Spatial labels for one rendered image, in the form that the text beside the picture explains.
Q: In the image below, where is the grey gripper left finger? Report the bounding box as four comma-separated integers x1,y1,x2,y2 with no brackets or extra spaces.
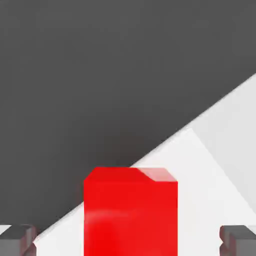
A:
0,224,38,256

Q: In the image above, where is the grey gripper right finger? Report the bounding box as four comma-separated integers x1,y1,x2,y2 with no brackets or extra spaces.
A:
219,224,256,256

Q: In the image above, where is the small red cube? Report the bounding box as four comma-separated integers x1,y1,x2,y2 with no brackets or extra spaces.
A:
83,166,179,256

